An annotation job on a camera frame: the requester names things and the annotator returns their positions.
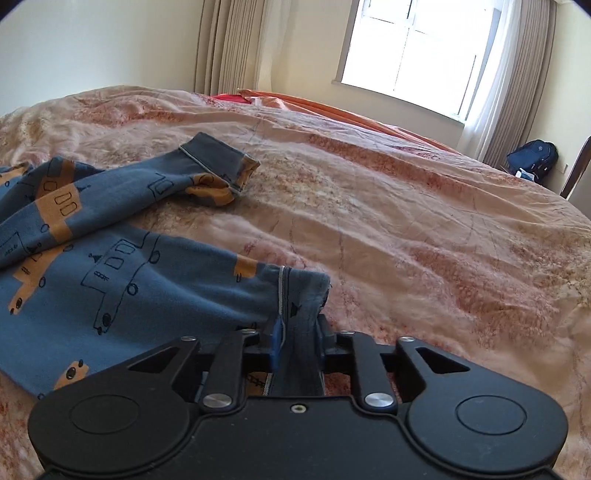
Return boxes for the blue patterned children's pants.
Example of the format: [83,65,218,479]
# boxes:
[1,133,329,397]

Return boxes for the pink floral bed quilt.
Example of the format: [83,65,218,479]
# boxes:
[1,87,590,479]

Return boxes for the orange bed sheet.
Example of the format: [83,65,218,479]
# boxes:
[212,89,458,154]

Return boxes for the dark blue backpack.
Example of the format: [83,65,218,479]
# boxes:
[507,140,559,183]

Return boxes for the beige right curtain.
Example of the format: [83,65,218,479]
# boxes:
[458,1,558,170]

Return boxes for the beige curtain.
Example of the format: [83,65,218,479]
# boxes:
[193,0,271,96]
[458,1,558,170]

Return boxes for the wooden padded headboard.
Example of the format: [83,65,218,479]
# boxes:
[560,137,591,199]

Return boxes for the bright window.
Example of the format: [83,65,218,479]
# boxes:
[338,0,515,122]

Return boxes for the beige left curtain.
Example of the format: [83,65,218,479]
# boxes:
[193,0,271,96]

